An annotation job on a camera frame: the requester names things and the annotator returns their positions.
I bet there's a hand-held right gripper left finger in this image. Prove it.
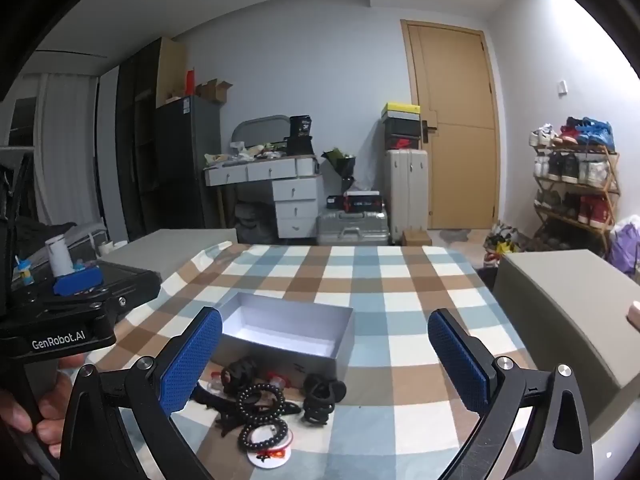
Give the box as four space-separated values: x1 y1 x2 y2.
60 306 223 480

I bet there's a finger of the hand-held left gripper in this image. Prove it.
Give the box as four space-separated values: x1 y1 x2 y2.
52 266 104 297

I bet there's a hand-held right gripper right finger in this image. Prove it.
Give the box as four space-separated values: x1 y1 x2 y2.
426 308 596 480

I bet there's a black hair claw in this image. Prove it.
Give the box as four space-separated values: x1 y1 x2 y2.
192 382 303 433

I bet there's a black hair claw clip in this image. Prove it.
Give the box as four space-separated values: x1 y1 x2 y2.
221 356 259 394

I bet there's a large-bead black bracelet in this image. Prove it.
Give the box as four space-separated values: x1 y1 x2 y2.
236 381 287 419

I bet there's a small-bead dark bracelet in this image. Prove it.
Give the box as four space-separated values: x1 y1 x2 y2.
238 418 291 449

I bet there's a silver cardboard box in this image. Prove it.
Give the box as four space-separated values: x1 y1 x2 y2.
210 291 356 381

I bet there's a black spiral hair tie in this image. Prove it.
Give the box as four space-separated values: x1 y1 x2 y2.
301 373 348 424

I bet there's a person's left hand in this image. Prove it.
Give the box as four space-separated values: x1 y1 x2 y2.
0 352 87 445

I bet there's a white cylinder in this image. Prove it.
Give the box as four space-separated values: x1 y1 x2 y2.
45 234 72 278

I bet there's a plaid blanket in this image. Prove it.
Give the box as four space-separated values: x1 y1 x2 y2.
85 244 531 480

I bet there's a grey ottoman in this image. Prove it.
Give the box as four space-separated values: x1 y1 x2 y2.
100 228 240 286
492 250 640 441

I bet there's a round white badge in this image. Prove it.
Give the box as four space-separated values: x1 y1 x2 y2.
246 432 294 469

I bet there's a pile of shoes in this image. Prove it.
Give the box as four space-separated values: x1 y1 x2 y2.
482 220 524 266

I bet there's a white curtain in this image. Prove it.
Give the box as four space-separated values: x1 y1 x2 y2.
34 72 102 227

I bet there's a dark chair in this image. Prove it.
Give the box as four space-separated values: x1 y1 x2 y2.
234 200 279 244

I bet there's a dark wardrobe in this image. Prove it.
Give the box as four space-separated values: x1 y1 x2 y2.
97 37 187 242

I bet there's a dark grey fridge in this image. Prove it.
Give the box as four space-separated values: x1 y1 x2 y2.
154 95 223 232

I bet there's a silver suitcase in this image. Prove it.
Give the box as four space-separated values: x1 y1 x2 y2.
316 208 390 247

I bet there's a white suitcase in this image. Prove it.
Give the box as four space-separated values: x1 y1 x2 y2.
384 149 430 245

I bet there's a black box with red stripe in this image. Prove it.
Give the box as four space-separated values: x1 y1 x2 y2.
343 190 384 213

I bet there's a white desk with drawers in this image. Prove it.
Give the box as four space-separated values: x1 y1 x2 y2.
202 154 326 240

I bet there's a purple plastic bag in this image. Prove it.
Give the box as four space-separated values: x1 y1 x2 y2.
607 220 640 277

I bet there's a wooden shoe rack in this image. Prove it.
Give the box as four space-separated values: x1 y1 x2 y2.
530 116 619 231
530 142 621 257

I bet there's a desk clutter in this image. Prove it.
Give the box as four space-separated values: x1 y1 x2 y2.
205 141 291 166

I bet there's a red and black shoe box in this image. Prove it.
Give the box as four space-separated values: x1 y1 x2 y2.
384 134 421 151

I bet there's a black-wrapped bouquet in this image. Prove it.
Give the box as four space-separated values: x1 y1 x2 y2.
321 147 357 194

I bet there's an open cardboard box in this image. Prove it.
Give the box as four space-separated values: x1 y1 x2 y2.
195 78 234 104

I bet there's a grey-framed mirror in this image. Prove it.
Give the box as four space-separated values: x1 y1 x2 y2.
231 115 291 152

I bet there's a black bag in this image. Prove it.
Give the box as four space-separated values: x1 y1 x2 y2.
284 114 316 157

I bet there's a wooden door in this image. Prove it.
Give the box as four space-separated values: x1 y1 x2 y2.
400 19 502 233

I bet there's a yellow-lidded shoe box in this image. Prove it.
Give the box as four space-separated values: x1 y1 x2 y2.
382 103 421 122

